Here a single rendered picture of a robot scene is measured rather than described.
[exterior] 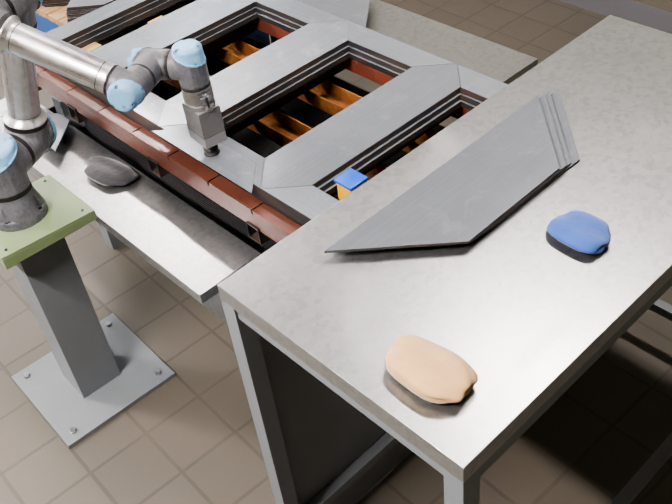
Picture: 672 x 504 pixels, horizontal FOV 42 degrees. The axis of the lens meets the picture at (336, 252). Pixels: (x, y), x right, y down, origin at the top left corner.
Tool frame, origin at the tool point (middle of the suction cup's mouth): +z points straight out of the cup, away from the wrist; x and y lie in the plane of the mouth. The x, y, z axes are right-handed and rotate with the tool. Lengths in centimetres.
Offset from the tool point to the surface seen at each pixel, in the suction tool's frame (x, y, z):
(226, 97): -17.4, 20.1, -0.1
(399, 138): -40.9, -27.9, 2.6
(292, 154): -14.6, -16.3, -0.2
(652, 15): -259, 45, 78
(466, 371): 16, -111, -22
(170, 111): -2.1, 25.8, -0.1
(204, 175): 4.6, -2.2, 3.8
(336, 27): -64, 29, 0
